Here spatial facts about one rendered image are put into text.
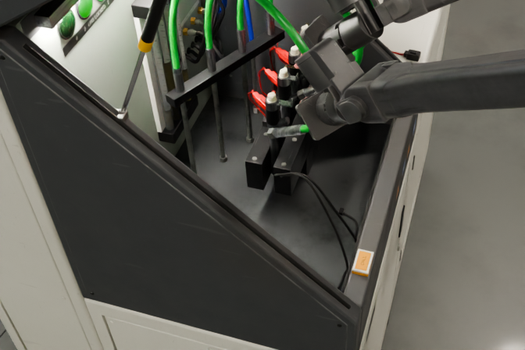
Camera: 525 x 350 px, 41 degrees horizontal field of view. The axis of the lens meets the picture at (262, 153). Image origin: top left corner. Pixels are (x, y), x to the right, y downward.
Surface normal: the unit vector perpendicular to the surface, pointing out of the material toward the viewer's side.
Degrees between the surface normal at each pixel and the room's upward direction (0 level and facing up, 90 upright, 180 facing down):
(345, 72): 44
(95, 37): 90
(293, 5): 90
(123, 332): 90
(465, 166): 0
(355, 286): 0
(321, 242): 0
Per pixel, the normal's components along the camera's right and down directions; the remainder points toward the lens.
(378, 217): -0.05, -0.72
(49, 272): -0.32, 0.67
